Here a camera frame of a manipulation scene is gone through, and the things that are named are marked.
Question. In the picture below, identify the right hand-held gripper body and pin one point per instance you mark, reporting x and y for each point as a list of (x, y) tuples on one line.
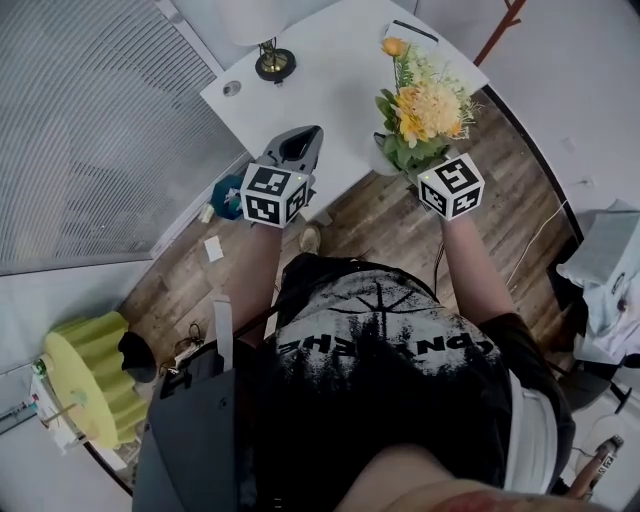
[(452, 185)]

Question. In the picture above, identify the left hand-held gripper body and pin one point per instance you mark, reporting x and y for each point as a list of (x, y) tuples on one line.
[(267, 197)]

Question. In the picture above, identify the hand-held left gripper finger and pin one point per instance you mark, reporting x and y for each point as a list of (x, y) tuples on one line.
[(280, 140), (316, 155)]

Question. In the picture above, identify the yellow orange flowers white vase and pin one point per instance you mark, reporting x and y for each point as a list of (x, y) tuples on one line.
[(430, 107)]

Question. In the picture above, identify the person's right forearm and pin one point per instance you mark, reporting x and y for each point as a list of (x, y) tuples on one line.
[(470, 270)]

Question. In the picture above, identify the person's left forearm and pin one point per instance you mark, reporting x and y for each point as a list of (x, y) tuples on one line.
[(255, 280)]

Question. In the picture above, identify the teal waste bin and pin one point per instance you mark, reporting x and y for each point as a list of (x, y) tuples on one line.
[(225, 197)]

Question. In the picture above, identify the beige shoe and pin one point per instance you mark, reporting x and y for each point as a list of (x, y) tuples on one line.
[(310, 239)]

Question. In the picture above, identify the small cream packet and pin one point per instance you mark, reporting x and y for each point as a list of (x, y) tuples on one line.
[(206, 214)]

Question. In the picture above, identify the white paper sheet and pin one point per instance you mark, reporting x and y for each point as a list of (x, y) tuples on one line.
[(213, 248)]

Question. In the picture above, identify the white table lamp black base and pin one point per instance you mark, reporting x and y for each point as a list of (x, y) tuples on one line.
[(275, 62)]

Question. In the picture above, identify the white rectangular box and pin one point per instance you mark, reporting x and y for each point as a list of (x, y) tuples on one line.
[(412, 32)]

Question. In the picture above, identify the reddish brown wooden stand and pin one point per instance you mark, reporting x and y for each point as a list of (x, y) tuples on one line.
[(500, 30)]

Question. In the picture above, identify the grey folded blanket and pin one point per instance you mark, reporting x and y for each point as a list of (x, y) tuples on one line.
[(607, 235)]

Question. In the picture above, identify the grey window blind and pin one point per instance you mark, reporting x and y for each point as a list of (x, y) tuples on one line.
[(100, 150)]

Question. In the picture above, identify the white printed cloth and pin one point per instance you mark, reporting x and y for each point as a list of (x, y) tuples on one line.
[(610, 310)]

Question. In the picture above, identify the person's black printed t-shirt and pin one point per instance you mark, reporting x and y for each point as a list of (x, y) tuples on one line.
[(380, 380)]

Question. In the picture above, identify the yellow pleated lampshade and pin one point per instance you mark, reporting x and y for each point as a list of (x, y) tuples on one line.
[(90, 360)]

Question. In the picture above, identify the dark grey chest pack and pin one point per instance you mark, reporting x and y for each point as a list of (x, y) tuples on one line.
[(195, 440)]

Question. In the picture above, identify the small green capped bottle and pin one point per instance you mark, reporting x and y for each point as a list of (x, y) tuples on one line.
[(41, 367)]

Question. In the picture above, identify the thin wooden stick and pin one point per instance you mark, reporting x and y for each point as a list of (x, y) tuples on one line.
[(60, 414)]

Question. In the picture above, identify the person's head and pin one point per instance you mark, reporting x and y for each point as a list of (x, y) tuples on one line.
[(450, 492)]

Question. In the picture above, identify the brown tool with printed tags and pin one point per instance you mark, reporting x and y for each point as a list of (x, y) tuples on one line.
[(600, 465)]

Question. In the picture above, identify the grey pen tray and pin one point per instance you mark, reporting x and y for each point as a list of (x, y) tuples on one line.
[(17, 416)]

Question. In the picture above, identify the white wall socket plate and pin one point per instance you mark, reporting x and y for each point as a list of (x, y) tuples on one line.
[(567, 145)]

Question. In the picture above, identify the black chair frame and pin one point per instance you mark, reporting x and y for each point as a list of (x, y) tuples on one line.
[(562, 285)]

